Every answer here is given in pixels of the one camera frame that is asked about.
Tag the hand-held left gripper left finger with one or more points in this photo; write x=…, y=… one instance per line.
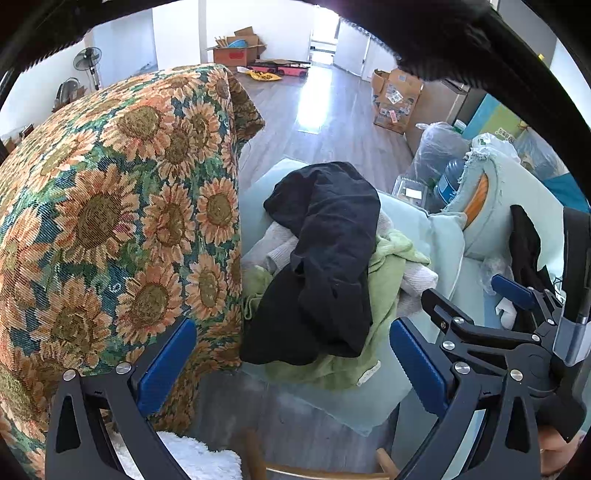
x=166, y=364

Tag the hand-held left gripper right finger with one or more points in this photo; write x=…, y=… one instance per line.
x=415, y=364

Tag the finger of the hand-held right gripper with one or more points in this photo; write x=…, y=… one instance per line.
x=455, y=330
x=512, y=288

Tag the black cloth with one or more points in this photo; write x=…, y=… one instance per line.
x=526, y=249

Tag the black thin garment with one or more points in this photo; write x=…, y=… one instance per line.
x=332, y=258

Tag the person's right hand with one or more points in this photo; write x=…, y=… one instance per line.
x=556, y=454

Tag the light green garment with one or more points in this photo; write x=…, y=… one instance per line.
x=383, y=286

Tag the white fluffy cloth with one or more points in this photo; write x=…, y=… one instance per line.
x=194, y=459

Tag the pale blue fringed cushion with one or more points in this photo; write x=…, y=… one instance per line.
x=508, y=184

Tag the teal cloth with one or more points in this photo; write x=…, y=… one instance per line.
x=568, y=191

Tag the light blue laundry basket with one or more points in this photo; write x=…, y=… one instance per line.
x=415, y=221

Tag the blue water bottle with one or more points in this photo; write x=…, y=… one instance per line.
x=450, y=184

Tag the clear plastic bag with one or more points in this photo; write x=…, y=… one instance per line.
x=540, y=152
x=438, y=147

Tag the white printed bag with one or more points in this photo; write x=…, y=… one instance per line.
x=496, y=145

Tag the sunflower print blanket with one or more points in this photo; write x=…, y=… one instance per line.
x=92, y=207

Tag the cardboard box with stickers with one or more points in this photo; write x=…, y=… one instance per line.
x=397, y=101

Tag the grey fan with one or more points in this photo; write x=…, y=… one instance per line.
x=68, y=90

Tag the yellow bag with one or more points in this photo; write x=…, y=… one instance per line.
x=263, y=75

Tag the flat pink and black box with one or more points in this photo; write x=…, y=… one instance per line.
x=286, y=69

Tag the black standing fan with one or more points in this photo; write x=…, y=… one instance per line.
x=87, y=59

